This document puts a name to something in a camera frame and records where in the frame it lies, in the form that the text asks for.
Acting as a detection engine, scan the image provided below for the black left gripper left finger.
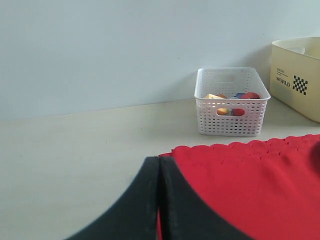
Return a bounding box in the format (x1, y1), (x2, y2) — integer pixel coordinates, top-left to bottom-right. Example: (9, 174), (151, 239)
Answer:
(68, 156), (160, 240)

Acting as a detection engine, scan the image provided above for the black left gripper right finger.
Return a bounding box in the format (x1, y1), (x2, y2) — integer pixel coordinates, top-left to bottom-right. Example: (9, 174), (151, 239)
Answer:
(158, 156), (251, 240)

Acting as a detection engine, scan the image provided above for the yellow lemon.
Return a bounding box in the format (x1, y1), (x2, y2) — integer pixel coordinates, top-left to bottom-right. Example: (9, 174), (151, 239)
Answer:
(216, 108), (229, 116)

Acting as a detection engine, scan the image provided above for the yellow cheese wedge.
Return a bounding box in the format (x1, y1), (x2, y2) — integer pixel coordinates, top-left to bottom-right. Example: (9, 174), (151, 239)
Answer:
(203, 93), (223, 99)

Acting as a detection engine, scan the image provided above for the blue white milk carton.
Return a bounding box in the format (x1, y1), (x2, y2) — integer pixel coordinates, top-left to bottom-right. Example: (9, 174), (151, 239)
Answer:
(231, 92), (247, 99)

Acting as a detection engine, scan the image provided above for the red sausage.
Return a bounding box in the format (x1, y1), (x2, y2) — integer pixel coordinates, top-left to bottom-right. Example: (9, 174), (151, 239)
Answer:
(240, 92), (261, 99)

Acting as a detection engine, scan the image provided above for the red scalloped table cloth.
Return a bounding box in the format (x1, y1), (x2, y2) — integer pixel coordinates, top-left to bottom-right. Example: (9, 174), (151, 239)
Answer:
(159, 134), (320, 240)

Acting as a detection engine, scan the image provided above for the white perforated plastic basket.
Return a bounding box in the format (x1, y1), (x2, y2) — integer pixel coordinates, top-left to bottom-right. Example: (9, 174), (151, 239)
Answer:
(194, 67), (271, 137)

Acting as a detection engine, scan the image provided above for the cream plastic bin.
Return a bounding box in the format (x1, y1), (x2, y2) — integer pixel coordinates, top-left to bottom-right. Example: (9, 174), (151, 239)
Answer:
(269, 36), (320, 123)

